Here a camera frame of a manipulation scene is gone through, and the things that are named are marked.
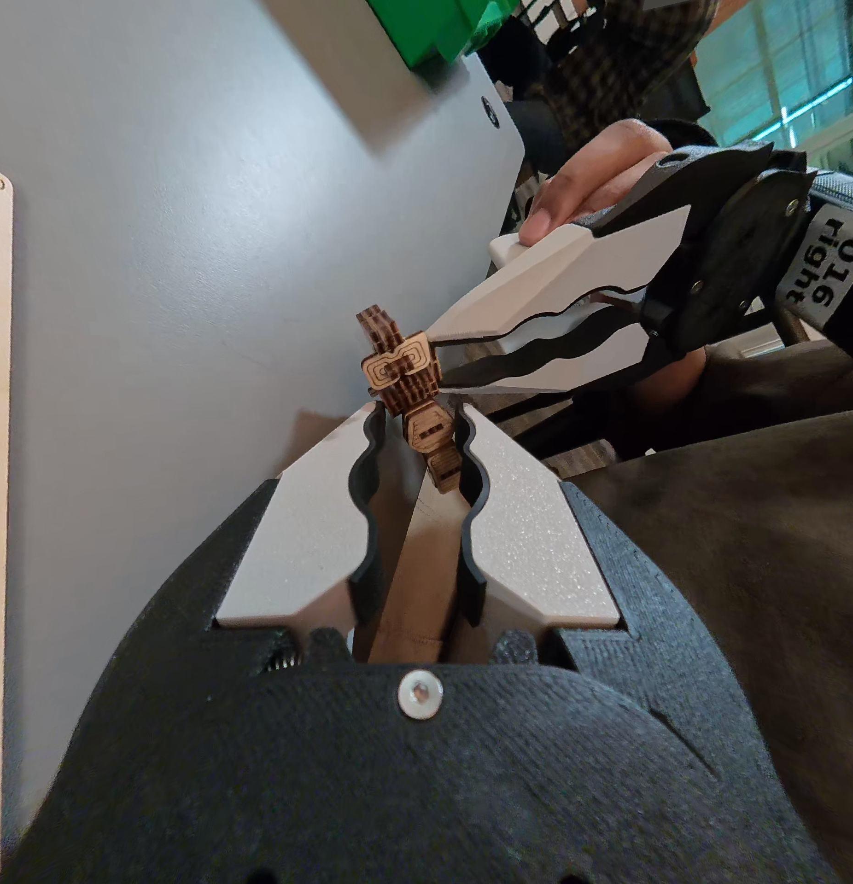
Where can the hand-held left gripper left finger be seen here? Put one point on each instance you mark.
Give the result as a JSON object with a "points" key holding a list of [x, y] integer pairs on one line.
{"points": [[295, 539]]}

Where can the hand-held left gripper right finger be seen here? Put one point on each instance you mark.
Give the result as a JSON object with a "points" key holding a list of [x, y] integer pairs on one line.
{"points": [[537, 539]]}

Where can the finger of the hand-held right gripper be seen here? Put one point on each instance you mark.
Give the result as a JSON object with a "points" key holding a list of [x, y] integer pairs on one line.
{"points": [[564, 276], [592, 356]]}

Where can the wooden puzzle model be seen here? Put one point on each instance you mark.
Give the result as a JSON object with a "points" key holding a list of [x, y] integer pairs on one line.
{"points": [[406, 373]]}

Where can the grey desk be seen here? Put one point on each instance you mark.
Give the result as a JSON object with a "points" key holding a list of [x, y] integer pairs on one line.
{"points": [[191, 242]]}

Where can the person's right hand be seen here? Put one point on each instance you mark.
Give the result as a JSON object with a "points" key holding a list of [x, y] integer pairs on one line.
{"points": [[592, 172]]}

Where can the green box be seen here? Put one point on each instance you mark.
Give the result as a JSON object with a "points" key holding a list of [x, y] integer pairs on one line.
{"points": [[433, 27]]}

